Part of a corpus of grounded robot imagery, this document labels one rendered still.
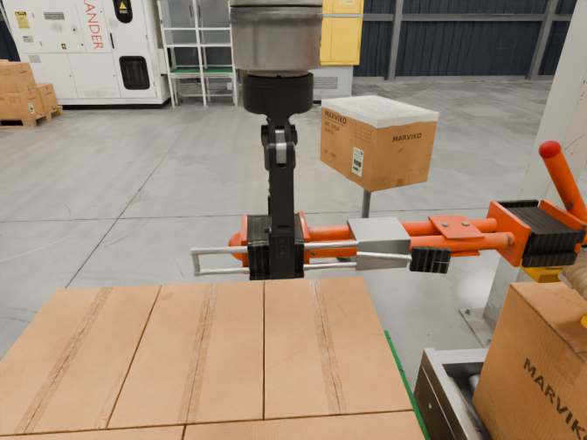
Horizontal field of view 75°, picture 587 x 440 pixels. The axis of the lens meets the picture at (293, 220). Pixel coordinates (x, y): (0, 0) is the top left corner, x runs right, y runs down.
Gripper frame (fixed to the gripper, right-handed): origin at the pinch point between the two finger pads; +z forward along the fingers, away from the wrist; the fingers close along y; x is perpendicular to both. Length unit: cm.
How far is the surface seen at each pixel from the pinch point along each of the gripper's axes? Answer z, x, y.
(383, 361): 66, -31, 38
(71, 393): 66, 58, 33
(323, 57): 36, -108, 721
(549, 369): 34, -51, 5
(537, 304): 26, -52, 15
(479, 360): 61, -57, 32
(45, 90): 77, 360, 634
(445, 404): 62, -42, 19
